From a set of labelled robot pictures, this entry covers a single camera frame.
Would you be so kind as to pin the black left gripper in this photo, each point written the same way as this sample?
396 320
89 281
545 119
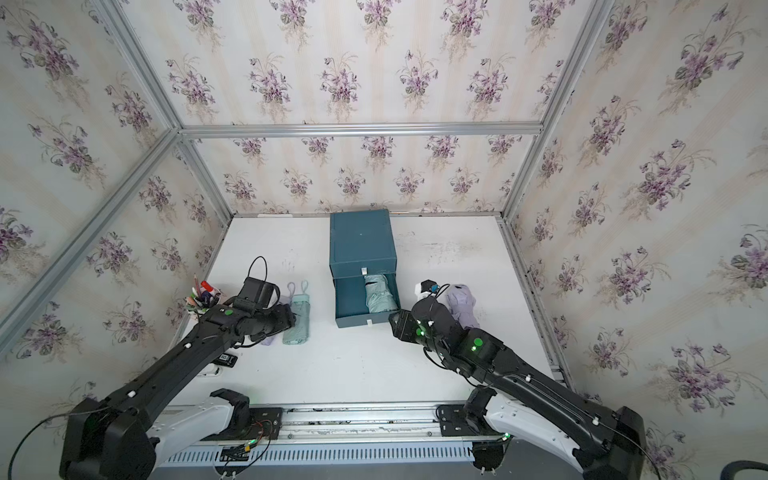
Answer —
285 317

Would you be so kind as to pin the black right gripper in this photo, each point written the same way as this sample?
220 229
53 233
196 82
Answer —
404 321

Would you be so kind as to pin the green umbrella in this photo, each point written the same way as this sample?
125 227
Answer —
299 303
379 296

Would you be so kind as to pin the teal drawer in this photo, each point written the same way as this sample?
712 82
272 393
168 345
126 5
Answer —
350 302

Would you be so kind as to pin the teal drawer cabinet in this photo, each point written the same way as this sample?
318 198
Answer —
361 243

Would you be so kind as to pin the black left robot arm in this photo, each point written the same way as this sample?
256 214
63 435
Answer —
123 436

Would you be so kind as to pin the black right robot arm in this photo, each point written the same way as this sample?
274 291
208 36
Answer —
619 452

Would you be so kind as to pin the purple folded umbrella left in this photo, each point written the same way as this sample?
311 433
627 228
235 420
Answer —
270 339

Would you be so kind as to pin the cup of coloured pens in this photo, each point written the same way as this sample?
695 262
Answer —
203 297

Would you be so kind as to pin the white ventilation grille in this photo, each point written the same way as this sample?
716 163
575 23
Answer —
327 454

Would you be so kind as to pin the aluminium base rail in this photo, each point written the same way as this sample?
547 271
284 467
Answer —
360 423

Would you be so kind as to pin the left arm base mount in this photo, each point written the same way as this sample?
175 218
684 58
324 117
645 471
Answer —
247 422

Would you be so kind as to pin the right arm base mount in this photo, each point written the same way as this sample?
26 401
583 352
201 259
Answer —
462 420

